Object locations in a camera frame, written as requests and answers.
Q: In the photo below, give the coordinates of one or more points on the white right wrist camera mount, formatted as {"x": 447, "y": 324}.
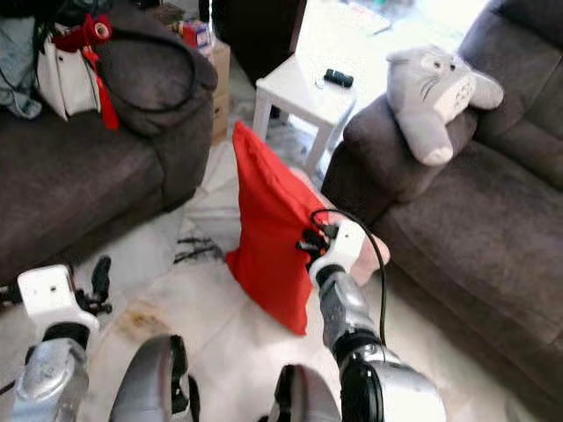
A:
{"x": 347, "y": 246}

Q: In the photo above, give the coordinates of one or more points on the black key fob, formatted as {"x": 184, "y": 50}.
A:
{"x": 339, "y": 78}

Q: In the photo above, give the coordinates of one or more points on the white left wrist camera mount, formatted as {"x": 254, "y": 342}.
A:
{"x": 48, "y": 294}

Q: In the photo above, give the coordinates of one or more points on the printed floor mat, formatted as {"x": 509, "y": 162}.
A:
{"x": 369, "y": 18}

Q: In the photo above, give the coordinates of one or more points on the blue-grey blanket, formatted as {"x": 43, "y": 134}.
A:
{"x": 18, "y": 61}

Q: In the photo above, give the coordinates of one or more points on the brown cardboard box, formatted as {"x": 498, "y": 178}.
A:
{"x": 221, "y": 88}

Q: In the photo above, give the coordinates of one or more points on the red pillow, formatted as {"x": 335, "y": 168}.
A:
{"x": 268, "y": 237}

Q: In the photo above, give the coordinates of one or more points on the white side table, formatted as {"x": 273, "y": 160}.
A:
{"x": 303, "y": 92}

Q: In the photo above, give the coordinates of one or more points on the dark grey fabric sofa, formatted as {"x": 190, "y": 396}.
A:
{"x": 475, "y": 237}
{"x": 70, "y": 185}

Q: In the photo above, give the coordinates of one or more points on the silver left robot leg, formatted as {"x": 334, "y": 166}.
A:
{"x": 149, "y": 387}

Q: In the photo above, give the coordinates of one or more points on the red tassel charm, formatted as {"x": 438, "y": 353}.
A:
{"x": 106, "y": 31}

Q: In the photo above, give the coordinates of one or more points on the dark brown wooden door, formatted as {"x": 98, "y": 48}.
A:
{"x": 255, "y": 26}

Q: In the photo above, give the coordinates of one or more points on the grey Totoro plush toy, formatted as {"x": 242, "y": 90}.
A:
{"x": 427, "y": 101}

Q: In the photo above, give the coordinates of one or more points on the white handbag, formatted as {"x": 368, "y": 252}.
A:
{"x": 66, "y": 79}

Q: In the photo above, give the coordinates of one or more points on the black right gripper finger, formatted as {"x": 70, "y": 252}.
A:
{"x": 308, "y": 242}

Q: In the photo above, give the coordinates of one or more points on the black bag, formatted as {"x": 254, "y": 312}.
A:
{"x": 44, "y": 6}

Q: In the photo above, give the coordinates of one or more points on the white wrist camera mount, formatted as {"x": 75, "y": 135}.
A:
{"x": 48, "y": 294}
{"x": 347, "y": 246}

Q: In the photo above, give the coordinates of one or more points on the small red blue box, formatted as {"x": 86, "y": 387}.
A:
{"x": 195, "y": 35}

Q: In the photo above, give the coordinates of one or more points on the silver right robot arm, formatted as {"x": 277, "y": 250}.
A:
{"x": 343, "y": 312}

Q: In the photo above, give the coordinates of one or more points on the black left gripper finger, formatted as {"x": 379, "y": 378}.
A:
{"x": 102, "y": 277}

